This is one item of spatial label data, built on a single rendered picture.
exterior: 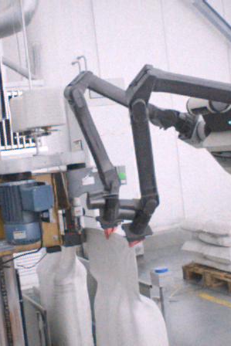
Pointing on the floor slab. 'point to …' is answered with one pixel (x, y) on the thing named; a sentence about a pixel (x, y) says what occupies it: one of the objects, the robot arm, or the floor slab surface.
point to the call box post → (166, 313)
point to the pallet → (215, 276)
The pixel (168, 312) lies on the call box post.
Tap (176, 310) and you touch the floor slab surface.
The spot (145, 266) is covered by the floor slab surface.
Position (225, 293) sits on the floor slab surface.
